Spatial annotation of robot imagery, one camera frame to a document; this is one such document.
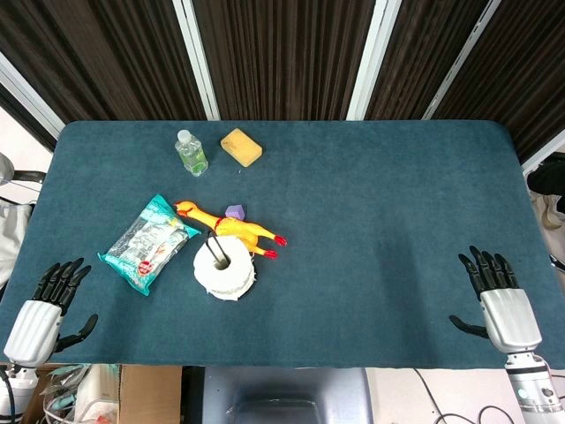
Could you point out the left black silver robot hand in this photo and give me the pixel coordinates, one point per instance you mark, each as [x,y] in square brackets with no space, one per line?
[33,327]

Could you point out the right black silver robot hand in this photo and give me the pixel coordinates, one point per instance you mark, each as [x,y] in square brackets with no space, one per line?
[507,315]

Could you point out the white paper towel roll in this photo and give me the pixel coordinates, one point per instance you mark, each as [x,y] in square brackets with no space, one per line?
[236,276]

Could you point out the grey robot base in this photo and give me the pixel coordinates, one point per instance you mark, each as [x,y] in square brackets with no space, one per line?
[287,393]

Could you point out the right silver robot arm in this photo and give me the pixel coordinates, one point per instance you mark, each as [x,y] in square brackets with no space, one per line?
[532,388]

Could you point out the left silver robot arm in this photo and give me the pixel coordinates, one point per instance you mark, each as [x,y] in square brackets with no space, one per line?
[22,380]

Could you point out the clear plastic bags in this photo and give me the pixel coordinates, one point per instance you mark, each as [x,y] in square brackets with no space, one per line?
[84,393]

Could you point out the white grey fabric bag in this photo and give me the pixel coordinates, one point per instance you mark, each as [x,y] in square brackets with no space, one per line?
[13,238]

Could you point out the brown cardboard box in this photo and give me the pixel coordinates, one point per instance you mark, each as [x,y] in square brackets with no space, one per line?
[150,393]

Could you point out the teal snack bag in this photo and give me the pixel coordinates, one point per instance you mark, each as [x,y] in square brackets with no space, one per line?
[143,245]

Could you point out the black cloth bundle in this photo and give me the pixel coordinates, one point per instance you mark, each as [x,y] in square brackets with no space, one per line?
[547,176]

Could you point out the yellow rubber chicken toy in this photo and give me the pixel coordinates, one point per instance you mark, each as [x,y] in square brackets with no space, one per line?
[229,227]

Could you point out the purple cube block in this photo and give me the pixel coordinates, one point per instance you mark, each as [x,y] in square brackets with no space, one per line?
[235,211]

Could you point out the clear plastic bottle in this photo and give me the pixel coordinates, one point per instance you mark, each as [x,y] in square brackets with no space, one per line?
[192,154]

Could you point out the dark brown pleated curtain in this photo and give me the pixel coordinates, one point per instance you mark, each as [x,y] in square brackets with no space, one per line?
[419,48]
[97,53]
[525,75]
[282,57]

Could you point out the yellow sponge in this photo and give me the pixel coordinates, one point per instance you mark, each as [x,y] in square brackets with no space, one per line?
[242,146]

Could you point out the white frame post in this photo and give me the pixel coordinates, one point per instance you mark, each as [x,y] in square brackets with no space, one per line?
[196,57]
[373,57]
[463,57]
[545,150]
[31,99]

